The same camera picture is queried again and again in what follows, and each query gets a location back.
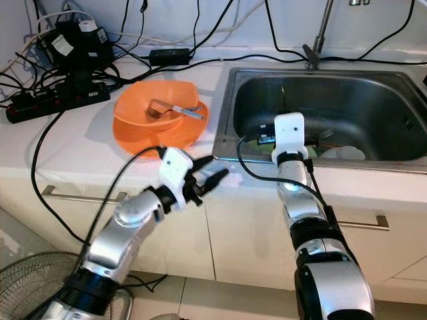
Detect utensil with white patterned handle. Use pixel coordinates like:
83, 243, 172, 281
171, 103, 207, 121

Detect silver fork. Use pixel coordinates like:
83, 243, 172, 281
310, 129, 334, 141
147, 107, 169, 121

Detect orange plastic bowl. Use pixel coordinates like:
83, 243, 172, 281
112, 100, 209, 157
113, 80, 191, 131

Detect cream kitchen cabinet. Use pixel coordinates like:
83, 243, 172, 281
0, 167, 427, 307

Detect white ceramic bowl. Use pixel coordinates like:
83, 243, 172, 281
319, 145, 366, 161

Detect chrome faucet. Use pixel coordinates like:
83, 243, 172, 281
304, 0, 371, 70

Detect stainless steel sink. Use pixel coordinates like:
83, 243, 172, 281
212, 67, 427, 179

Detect black power adapter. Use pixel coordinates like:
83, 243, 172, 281
149, 48, 191, 65

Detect black power strip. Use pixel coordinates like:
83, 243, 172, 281
5, 83, 111, 124

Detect black charger with white labels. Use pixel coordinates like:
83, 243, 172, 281
38, 20, 104, 71

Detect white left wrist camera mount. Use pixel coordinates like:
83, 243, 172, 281
159, 147, 197, 211

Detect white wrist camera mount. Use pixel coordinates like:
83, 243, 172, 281
272, 112, 309, 164
159, 147, 197, 211

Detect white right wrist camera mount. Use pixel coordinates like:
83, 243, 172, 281
272, 112, 309, 164

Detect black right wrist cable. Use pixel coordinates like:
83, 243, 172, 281
237, 135, 338, 227

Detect long thin black cable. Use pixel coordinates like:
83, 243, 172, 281
107, 53, 427, 84

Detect black power strip cable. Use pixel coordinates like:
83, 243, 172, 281
32, 110, 101, 245

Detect grey wire floor fan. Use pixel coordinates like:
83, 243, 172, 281
0, 251, 134, 320

